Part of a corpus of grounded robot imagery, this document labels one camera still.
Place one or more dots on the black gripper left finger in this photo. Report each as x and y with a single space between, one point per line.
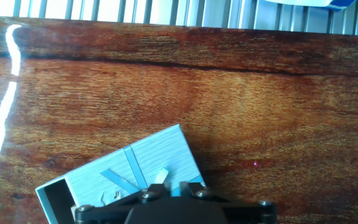
110 211

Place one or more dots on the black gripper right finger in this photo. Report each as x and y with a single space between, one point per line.
247 211

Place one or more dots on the light blue ribboned box casing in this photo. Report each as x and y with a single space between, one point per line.
154 152

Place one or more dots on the blue tissue box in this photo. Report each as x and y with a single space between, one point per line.
297 2

